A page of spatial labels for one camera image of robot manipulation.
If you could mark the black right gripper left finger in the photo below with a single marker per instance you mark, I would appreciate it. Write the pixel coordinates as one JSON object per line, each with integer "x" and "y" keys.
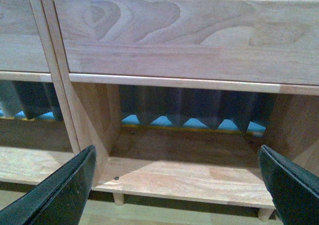
{"x": 60, "y": 199}

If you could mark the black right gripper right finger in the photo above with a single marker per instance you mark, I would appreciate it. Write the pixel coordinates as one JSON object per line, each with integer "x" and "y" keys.
{"x": 294, "y": 190}

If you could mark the left wooden shelf cabinet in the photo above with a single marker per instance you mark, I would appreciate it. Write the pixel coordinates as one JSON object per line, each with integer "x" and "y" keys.
{"x": 32, "y": 149}

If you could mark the wooden shelf cabinet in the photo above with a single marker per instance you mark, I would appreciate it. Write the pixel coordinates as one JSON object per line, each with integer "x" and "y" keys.
{"x": 32, "y": 149}
{"x": 193, "y": 164}

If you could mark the right wooden shelf cabinet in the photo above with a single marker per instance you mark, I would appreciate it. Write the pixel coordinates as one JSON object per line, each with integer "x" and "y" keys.
{"x": 193, "y": 164}

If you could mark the dark pleated curtain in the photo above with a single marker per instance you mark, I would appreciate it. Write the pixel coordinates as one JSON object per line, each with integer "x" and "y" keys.
{"x": 145, "y": 105}

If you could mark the right cabinet lower drawer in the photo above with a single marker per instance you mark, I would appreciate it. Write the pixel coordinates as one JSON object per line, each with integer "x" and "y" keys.
{"x": 268, "y": 41}

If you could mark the cabinet drawer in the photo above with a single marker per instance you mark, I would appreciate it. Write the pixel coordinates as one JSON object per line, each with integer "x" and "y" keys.
{"x": 20, "y": 45}
{"x": 268, "y": 41}

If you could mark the left cabinet lower drawer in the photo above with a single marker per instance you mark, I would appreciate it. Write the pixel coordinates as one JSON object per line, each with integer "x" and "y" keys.
{"x": 20, "y": 45}

